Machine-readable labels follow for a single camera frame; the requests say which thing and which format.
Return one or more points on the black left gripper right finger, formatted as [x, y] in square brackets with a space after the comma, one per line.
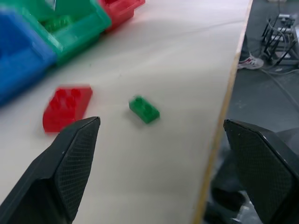
[261, 168]

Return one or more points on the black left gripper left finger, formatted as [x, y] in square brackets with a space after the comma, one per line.
[70, 163]

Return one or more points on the dark shoe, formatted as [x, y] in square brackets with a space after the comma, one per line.
[227, 198]

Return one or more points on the large red building block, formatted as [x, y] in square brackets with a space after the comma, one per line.
[66, 107]

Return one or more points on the small green building block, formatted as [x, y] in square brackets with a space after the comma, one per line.
[144, 109]

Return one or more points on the white and red sneaker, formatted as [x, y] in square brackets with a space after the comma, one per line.
[250, 61]

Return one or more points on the blue plastic bin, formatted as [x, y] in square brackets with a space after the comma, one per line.
[18, 53]

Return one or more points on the grey metal equipment stand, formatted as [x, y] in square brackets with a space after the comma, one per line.
[281, 39]

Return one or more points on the green plastic bin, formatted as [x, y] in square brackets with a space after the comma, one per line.
[77, 28]

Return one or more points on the green block with studs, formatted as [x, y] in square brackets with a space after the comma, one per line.
[57, 23]

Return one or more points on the red plastic bin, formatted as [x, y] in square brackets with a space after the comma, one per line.
[121, 10]

